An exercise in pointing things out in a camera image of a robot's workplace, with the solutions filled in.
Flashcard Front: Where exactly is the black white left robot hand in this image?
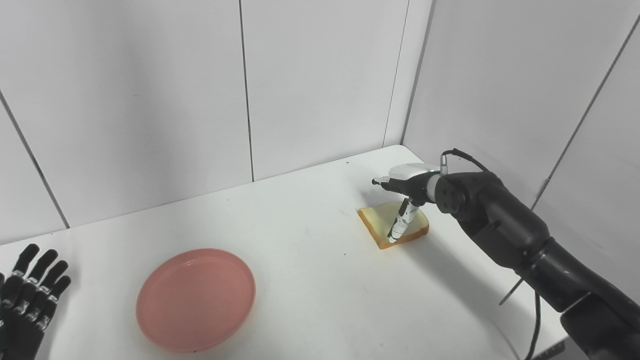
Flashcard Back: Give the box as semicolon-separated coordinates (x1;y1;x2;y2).
0;243;72;360

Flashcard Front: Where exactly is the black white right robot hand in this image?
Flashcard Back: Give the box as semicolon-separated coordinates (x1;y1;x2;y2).
371;163;443;244

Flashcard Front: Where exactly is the slice of bread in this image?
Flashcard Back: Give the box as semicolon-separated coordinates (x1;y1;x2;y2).
357;201;430;250

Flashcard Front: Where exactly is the pink round plate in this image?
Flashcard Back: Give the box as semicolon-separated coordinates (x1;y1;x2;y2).
136;248;257;354

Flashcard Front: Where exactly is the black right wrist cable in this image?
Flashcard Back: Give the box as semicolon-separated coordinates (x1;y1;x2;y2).
440;148;543;360

